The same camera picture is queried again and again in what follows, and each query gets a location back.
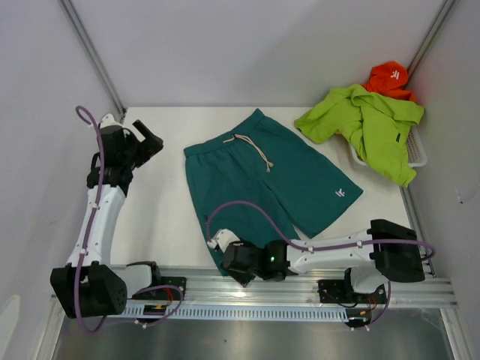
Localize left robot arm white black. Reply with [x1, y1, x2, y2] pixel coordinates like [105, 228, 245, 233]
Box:
[50, 120, 164, 319]

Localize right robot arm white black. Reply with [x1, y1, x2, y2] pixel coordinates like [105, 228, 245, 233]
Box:
[211, 219, 425, 303]

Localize lime green shorts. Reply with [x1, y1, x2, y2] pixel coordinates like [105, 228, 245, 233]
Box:
[294, 84, 425, 187]

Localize orange shorts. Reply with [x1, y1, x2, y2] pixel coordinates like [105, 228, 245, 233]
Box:
[362, 61, 416, 102]

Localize white plastic basket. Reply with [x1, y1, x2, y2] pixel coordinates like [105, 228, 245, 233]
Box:
[348, 126, 428, 170]

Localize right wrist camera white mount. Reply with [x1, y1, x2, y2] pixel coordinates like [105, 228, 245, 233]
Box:
[207, 229, 240, 252]

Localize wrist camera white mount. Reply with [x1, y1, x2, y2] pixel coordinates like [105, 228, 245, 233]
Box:
[98, 113, 122, 130]
[207, 229, 240, 252]

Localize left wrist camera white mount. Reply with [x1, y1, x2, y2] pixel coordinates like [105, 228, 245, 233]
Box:
[98, 113, 122, 130]

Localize aluminium rail frame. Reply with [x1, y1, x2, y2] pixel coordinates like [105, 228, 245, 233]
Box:
[51, 108, 459, 309]

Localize slotted grey cable duct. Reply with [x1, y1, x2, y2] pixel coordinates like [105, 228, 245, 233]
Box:
[116, 304, 369, 323]

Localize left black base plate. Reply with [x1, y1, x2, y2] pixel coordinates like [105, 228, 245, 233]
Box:
[149, 276, 188, 303]

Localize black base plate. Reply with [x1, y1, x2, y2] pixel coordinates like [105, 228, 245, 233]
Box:
[317, 279, 387, 307]
[149, 276, 188, 303]

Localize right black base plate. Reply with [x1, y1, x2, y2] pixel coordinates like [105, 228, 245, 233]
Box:
[317, 279, 387, 307]

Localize left corner aluminium post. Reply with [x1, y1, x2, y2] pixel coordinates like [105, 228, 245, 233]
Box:
[58, 0, 126, 118]

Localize corner aluminium post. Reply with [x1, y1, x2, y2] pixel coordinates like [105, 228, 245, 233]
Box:
[58, 0, 126, 118]
[408, 0, 459, 77]

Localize right corner aluminium post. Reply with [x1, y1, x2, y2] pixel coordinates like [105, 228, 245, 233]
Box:
[408, 0, 459, 77]

